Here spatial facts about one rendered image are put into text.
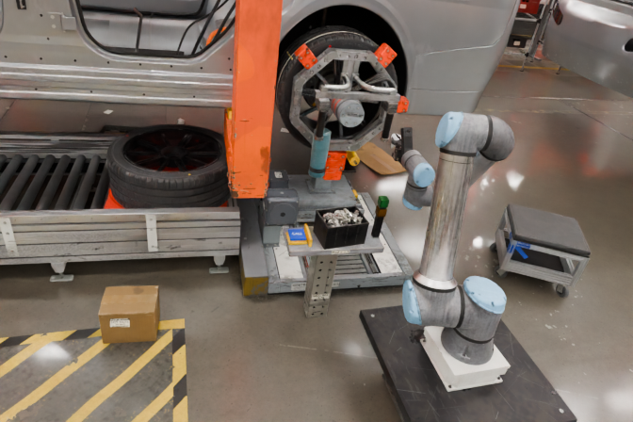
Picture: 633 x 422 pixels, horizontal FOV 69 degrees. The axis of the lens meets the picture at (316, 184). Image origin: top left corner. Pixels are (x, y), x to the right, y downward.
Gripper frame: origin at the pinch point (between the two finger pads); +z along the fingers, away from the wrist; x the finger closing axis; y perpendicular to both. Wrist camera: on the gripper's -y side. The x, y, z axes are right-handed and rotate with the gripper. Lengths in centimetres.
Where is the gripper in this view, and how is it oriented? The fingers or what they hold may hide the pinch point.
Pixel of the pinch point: (395, 134)
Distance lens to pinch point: 224.6
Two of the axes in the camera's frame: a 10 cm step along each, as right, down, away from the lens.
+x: 9.7, -0.1, 2.5
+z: -2.2, -5.2, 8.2
